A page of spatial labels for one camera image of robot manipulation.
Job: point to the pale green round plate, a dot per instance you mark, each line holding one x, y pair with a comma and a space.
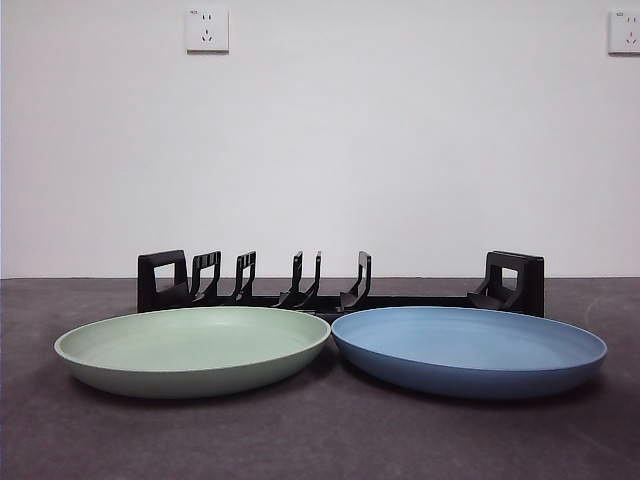
190, 365

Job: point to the blue round plate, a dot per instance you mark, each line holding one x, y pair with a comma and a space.
470, 365

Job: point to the black plastic plate rack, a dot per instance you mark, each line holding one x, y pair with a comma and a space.
147, 285

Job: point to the white wall socket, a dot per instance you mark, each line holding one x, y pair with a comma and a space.
625, 32
208, 30

